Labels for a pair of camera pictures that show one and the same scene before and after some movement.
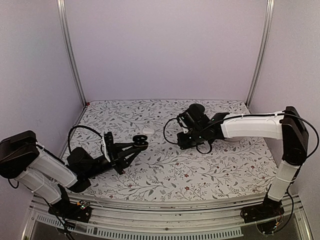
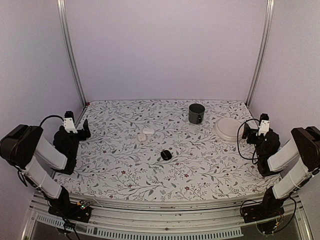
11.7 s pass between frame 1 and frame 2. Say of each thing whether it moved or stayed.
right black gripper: moved
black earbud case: moved
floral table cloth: stayed
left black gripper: moved
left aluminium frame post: stayed
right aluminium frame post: stayed
